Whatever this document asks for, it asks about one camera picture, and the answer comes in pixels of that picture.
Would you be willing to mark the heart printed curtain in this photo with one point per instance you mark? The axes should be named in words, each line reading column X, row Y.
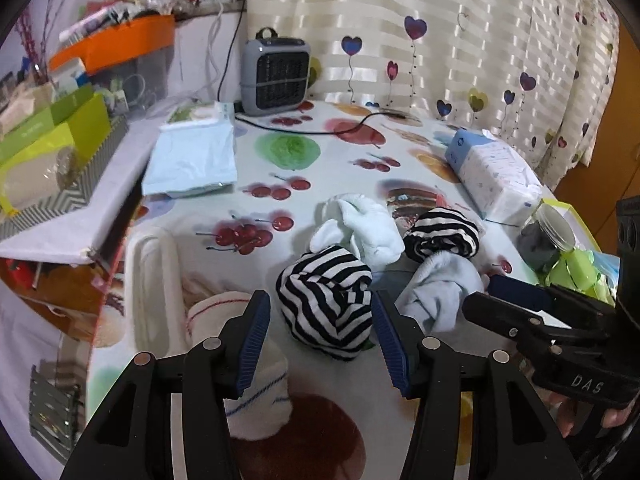
column 450, row 60

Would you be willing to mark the grey zigzag box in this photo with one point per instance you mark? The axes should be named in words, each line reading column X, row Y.
column 75, row 200

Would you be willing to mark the metal rack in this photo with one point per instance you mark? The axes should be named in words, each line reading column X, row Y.
column 55, row 410

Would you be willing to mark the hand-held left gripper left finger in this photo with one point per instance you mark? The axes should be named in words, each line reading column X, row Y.
column 252, row 347

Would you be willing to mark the small grey heater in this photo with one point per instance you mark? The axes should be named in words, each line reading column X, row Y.
column 275, row 77

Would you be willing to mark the white towel with thin stripes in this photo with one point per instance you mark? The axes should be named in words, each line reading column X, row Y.
column 210, row 310

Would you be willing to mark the clear plastic bin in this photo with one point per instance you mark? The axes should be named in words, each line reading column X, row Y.
column 150, row 75

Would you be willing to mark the pile of assorted small items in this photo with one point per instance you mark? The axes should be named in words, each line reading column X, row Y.
column 100, row 20

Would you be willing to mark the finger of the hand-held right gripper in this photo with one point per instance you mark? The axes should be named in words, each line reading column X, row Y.
column 500, row 312
column 517, row 292

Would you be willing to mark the fruit printed tablecloth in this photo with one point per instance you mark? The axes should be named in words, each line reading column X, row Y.
column 325, row 170

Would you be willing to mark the light blue wipes pack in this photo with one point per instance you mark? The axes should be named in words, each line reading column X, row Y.
column 190, row 155

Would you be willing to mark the orange box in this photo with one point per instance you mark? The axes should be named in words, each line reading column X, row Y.
column 125, row 40

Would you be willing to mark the green cardboard box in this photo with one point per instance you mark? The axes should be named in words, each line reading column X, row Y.
column 75, row 125

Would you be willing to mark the person's right hand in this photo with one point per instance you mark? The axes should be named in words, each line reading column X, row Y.
column 565, row 417

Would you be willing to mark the white tissue pack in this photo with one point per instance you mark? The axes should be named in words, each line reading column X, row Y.
column 495, row 175

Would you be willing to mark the green plastic cups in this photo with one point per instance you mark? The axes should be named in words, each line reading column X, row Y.
column 575, row 272

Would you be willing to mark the wooden cabinet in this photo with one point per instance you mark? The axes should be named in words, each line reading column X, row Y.
column 620, row 135

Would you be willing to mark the green glass jar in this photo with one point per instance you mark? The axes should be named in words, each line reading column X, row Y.
column 542, row 245

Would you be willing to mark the pale grey sock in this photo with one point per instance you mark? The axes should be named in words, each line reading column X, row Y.
column 440, row 285

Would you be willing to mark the black white striped sock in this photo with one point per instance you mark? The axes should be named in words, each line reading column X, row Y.
column 440, row 235
column 320, row 305

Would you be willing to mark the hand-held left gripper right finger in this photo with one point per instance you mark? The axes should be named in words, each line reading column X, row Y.
column 390, row 347

